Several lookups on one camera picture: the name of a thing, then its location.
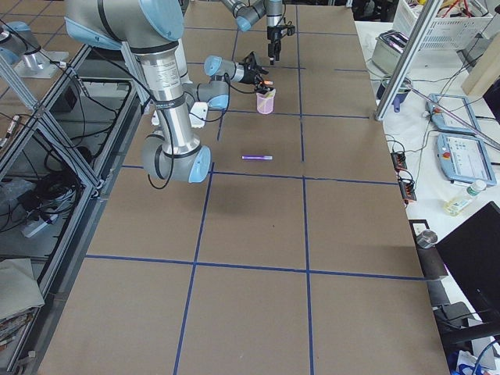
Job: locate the clear plastic bottle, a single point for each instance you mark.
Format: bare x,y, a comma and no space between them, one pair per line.
462,200

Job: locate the white power strip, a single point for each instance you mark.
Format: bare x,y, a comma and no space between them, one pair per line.
34,227

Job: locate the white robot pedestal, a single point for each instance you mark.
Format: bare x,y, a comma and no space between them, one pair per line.
195,113

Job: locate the upper teach pendant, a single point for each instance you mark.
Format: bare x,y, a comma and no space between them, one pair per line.
452,113

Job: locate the white plastic crate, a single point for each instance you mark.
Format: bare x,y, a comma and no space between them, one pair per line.
448,31

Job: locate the aluminium frame post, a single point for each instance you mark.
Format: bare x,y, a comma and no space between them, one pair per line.
395,81

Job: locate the black monitor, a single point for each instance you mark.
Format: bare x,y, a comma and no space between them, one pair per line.
471,255

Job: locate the orange black connector strip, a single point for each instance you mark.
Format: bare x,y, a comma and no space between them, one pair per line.
406,182

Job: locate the silver toaster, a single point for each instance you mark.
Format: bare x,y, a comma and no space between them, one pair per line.
389,47

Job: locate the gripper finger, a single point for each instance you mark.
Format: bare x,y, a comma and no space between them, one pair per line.
269,87
260,87
276,51
271,53

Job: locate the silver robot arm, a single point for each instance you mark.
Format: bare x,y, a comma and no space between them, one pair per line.
247,15
153,31

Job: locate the small metal cup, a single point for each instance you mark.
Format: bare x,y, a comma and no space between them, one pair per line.
426,239

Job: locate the teach pendant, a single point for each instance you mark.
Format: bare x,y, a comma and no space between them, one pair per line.
464,158
452,113

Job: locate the pink mesh pen holder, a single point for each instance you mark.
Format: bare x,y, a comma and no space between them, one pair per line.
264,105

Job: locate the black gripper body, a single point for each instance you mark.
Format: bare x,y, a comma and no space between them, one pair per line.
272,33
247,76

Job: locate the lower teach pendant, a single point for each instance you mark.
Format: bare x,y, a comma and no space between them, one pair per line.
464,158

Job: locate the purple highlighter pen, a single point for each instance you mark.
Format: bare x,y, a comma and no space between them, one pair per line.
257,157

